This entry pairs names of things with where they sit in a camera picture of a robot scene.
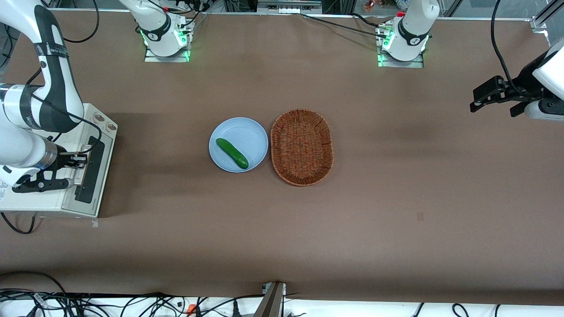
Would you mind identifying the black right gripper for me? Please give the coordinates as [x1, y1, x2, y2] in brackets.
[49, 151, 88, 171]

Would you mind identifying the oven door with silver handle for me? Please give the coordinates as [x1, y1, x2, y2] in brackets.
[61, 132, 116, 217]

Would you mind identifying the white toaster oven body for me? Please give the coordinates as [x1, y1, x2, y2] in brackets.
[0, 102, 119, 220]

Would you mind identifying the green cucumber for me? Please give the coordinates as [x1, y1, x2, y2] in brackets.
[215, 138, 249, 170]

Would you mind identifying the light blue round plate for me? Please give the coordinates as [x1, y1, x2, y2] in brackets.
[208, 117, 269, 173]

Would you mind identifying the brown oval wicker basket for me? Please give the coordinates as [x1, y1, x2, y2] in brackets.
[270, 109, 334, 187]

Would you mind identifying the grey power strip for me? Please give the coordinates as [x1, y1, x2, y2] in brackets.
[257, 0, 323, 15]

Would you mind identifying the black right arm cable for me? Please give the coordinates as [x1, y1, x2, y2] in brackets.
[24, 0, 103, 155]

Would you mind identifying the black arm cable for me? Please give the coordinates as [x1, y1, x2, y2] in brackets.
[490, 0, 529, 96]
[24, 0, 103, 155]

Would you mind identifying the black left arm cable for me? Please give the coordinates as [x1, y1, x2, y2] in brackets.
[490, 0, 529, 96]

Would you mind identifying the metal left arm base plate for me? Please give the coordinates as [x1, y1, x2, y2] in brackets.
[377, 52, 425, 68]

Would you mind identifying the aluminium frame corner bracket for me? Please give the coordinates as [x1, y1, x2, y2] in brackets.
[530, 15, 552, 35]

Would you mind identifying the black oven power cable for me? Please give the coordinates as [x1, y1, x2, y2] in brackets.
[0, 212, 37, 235]

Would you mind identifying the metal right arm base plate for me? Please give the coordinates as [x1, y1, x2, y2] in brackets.
[144, 43, 191, 63]

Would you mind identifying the black floor cable bundle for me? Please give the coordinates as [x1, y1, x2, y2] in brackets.
[0, 270, 265, 317]

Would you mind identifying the long black table cable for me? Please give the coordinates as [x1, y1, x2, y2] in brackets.
[301, 12, 390, 39]

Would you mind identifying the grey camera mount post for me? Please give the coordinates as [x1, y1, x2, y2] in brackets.
[253, 282, 287, 317]

